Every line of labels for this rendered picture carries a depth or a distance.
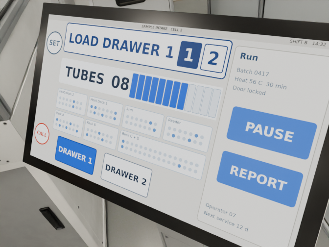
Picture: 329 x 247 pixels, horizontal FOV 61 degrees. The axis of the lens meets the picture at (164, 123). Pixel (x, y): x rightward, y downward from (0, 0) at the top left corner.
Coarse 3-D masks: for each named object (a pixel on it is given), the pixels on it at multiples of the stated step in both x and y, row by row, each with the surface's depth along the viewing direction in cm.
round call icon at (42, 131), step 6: (36, 120) 54; (36, 126) 54; (42, 126) 53; (48, 126) 52; (36, 132) 54; (42, 132) 53; (48, 132) 52; (36, 138) 54; (42, 138) 53; (48, 138) 52; (42, 144) 53
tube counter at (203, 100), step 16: (112, 80) 45; (128, 80) 44; (144, 80) 42; (160, 80) 41; (176, 80) 40; (128, 96) 44; (144, 96) 42; (160, 96) 41; (176, 96) 40; (192, 96) 39; (208, 96) 38; (192, 112) 39; (208, 112) 38
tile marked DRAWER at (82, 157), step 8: (56, 144) 51; (64, 144) 50; (72, 144) 50; (80, 144) 49; (56, 152) 51; (64, 152) 51; (72, 152) 50; (80, 152) 49; (88, 152) 48; (96, 152) 47; (56, 160) 52; (64, 160) 51; (72, 160) 50; (80, 160) 49; (88, 160) 48; (80, 168) 49; (88, 168) 48
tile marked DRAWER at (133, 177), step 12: (108, 156) 46; (108, 168) 46; (120, 168) 45; (132, 168) 44; (144, 168) 43; (108, 180) 46; (120, 180) 45; (132, 180) 44; (144, 180) 43; (132, 192) 44; (144, 192) 43
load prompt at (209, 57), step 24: (72, 24) 49; (72, 48) 49; (96, 48) 46; (120, 48) 44; (144, 48) 42; (168, 48) 40; (192, 48) 39; (216, 48) 37; (192, 72) 39; (216, 72) 37
